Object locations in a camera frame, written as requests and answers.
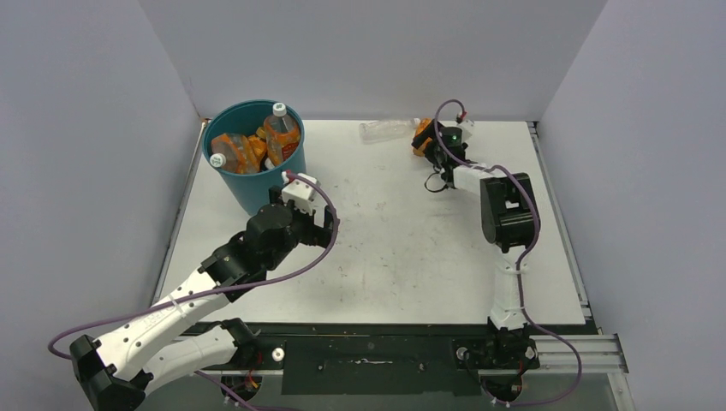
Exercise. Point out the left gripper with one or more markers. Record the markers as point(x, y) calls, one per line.
point(315, 235)

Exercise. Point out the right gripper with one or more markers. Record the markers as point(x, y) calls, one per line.
point(419, 139)

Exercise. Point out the orange juice bottle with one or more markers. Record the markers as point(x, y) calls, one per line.
point(424, 140)
point(259, 147)

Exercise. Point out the clear crushed bottle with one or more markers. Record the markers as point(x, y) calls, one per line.
point(384, 130)

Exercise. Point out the large orange tea bottle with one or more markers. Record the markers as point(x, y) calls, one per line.
point(283, 134)

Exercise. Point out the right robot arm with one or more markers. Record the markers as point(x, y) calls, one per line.
point(508, 224)

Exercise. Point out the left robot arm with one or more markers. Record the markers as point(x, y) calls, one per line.
point(120, 369)

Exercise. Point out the teal plastic bin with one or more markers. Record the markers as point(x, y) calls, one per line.
point(251, 191)

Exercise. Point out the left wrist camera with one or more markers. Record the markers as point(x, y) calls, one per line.
point(300, 193)

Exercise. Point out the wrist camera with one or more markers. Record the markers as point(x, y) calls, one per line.
point(300, 193)
point(467, 127)

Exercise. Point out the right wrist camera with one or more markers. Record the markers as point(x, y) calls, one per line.
point(467, 127)

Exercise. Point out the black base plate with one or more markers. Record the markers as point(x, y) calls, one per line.
point(360, 359)

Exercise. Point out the aluminium frame rail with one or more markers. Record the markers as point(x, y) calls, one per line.
point(592, 352)

